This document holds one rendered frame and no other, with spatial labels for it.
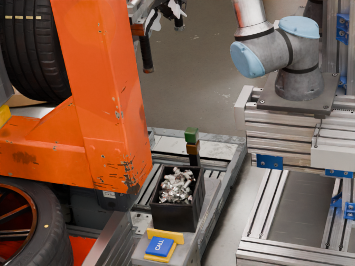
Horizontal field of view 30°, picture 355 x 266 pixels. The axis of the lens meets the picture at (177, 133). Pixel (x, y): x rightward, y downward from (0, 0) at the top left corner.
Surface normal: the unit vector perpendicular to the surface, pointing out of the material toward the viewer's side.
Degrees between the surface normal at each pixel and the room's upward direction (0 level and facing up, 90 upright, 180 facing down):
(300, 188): 0
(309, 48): 90
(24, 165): 90
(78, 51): 90
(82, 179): 90
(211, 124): 0
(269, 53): 70
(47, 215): 0
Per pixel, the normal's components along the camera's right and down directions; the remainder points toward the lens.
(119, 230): 0.94, 0.11
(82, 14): -0.33, 0.57
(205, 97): -0.11, -0.82
